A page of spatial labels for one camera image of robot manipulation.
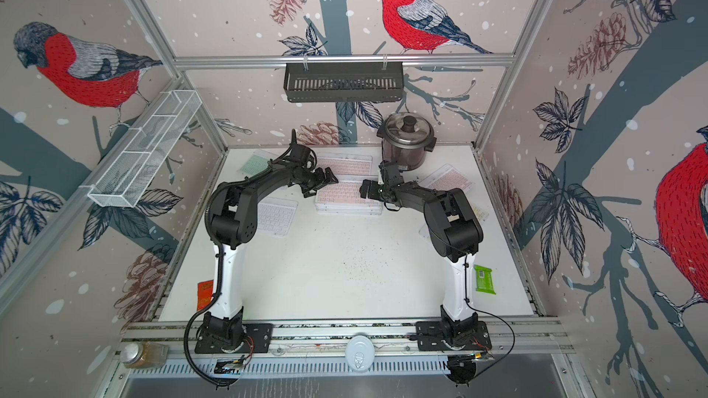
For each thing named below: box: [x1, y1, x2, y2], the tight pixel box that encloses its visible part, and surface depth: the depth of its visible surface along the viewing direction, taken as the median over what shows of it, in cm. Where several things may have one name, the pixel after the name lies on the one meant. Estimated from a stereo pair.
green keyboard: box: [238, 153, 270, 176], surface depth 117 cm
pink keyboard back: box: [315, 152, 374, 176], surface depth 117 cm
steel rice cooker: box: [376, 112, 437, 172], surface depth 105 cm
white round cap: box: [344, 335, 376, 373], surface depth 68 cm
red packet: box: [196, 279, 214, 311], surface depth 83 cm
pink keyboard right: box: [418, 163, 473, 192], surface depth 112 cm
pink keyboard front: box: [314, 175, 384, 216], surface depth 103 cm
